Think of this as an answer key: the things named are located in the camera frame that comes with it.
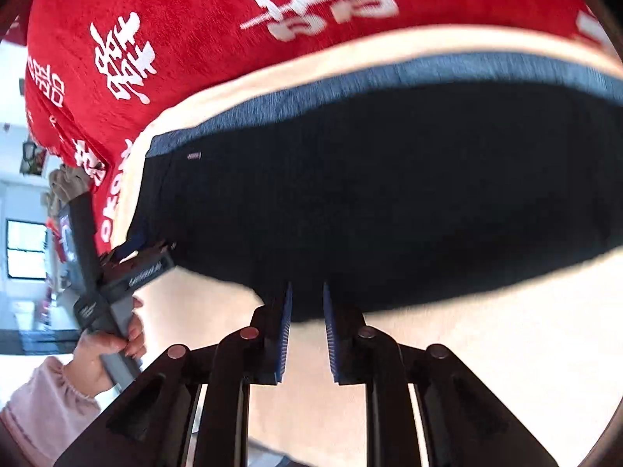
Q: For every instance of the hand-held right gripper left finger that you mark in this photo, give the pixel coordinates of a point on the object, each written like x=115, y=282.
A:
x=284, y=338

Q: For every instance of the person's left forearm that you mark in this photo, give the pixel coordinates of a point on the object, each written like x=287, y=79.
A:
x=41, y=408

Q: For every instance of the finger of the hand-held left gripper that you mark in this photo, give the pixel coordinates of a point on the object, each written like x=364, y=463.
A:
x=159, y=252
x=132, y=245

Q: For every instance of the red printed blanket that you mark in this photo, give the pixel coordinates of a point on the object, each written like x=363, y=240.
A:
x=194, y=19

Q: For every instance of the person's left hand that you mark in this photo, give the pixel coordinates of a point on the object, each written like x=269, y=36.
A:
x=90, y=361

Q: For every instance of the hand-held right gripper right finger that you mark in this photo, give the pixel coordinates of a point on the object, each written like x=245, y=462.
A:
x=331, y=338

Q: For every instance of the grey cloth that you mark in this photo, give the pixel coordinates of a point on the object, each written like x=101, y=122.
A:
x=68, y=182

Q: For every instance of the wall picture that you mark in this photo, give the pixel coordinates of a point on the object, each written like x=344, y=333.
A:
x=34, y=158

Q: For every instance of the window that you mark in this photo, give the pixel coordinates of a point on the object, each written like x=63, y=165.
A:
x=27, y=250

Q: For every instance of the cream towel blanket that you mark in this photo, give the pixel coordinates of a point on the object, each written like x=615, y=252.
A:
x=486, y=350

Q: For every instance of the black pants with blue waistband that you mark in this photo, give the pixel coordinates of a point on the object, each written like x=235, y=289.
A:
x=389, y=180

